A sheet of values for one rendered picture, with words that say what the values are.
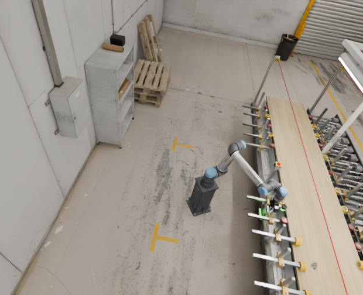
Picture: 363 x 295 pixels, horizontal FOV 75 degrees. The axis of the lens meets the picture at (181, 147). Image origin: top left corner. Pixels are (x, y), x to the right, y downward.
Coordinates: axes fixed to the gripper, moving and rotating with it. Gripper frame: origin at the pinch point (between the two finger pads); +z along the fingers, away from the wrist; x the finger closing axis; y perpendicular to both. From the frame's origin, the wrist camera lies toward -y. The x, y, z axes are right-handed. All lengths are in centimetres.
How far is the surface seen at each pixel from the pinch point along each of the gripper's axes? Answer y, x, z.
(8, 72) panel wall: 4, 261, -108
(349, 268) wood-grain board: -42, -83, 11
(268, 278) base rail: -62, -5, 31
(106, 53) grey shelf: 171, 249, -54
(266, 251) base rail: -33.4, -4.8, 31.0
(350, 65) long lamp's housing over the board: 96, -36, -134
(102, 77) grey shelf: 130, 240, -39
